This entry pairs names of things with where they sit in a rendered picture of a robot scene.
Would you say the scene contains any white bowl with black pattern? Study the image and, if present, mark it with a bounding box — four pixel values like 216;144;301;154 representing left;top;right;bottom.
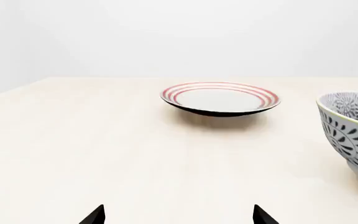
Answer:
315;91;358;185

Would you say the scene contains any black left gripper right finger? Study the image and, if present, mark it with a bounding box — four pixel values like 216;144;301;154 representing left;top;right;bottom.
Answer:
253;203;280;224

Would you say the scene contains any red striped white plate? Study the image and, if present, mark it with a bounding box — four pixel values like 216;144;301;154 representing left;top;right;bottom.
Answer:
160;80;282;118

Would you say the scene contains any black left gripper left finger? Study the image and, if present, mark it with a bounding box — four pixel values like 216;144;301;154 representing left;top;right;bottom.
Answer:
78;203;106;224

